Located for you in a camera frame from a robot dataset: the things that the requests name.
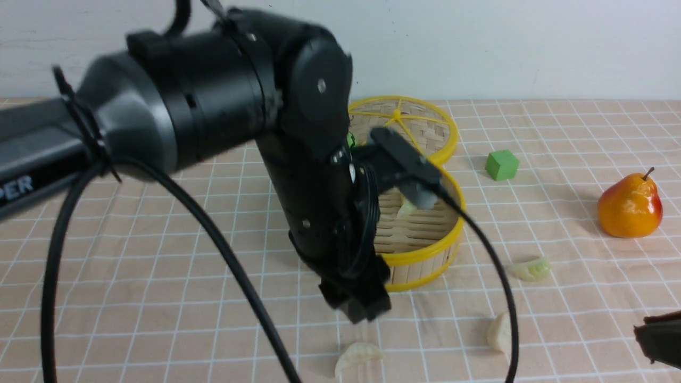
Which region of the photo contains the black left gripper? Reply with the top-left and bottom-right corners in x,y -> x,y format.
318,256 -> 392,324

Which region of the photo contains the white dumpling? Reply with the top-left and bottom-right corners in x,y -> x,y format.
486,311 -> 512,356
334,342 -> 385,379

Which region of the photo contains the pale green dumpling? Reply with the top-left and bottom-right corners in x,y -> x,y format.
506,257 -> 552,282
396,196 -> 418,219

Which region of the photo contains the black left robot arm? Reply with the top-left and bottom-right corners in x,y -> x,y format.
2,1 -> 391,323

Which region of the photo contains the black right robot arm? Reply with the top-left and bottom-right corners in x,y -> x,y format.
633,311 -> 680,369

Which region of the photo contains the bamboo steamer tray yellow rim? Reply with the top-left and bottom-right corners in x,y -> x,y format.
374,188 -> 466,293

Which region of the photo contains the bamboo steamer lid yellow rim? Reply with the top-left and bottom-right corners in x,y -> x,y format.
348,95 -> 458,165

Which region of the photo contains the green foam cube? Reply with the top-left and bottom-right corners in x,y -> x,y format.
485,149 -> 520,181

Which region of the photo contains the peach checkered tablecloth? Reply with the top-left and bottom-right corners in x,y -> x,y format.
0,97 -> 681,383

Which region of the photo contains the orange yellow toy pear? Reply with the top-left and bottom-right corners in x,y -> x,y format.
597,166 -> 663,238

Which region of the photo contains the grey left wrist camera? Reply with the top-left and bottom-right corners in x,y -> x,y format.
351,128 -> 441,210

